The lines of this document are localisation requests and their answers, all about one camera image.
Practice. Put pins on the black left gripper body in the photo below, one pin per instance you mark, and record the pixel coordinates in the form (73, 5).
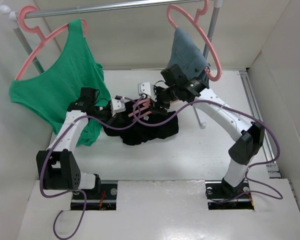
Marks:
(103, 112)

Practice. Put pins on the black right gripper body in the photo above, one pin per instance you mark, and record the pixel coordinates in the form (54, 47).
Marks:
(163, 96)

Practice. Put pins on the pink plastic hanger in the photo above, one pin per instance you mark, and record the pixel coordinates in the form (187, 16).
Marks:
(150, 112)

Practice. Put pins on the black t shirt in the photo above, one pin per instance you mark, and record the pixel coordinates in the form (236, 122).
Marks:
(139, 133)

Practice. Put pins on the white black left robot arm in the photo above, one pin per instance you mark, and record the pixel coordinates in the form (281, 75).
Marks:
(57, 167)

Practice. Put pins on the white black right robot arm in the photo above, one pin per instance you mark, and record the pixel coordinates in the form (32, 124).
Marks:
(247, 134)

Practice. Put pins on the pink hanger with jeans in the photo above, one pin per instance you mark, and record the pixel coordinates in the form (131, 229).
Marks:
(207, 37)

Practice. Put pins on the blue denim shorts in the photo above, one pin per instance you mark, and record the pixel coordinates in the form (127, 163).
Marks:
(188, 56)

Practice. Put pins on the green tank top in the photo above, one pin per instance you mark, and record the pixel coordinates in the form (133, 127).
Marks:
(49, 94)

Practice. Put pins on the metal clothes rack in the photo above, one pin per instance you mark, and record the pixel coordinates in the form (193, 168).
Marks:
(18, 24)

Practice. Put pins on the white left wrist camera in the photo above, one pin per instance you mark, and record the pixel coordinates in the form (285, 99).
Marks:
(117, 105)

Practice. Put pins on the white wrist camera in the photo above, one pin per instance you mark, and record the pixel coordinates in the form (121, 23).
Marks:
(147, 89)
(117, 105)

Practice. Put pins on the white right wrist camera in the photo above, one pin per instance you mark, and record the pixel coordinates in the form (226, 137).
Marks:
(147, 89)

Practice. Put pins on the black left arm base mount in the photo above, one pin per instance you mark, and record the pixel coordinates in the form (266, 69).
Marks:
(105, 200)

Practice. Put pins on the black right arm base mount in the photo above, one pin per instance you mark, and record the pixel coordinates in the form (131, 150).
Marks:
(219, 199)

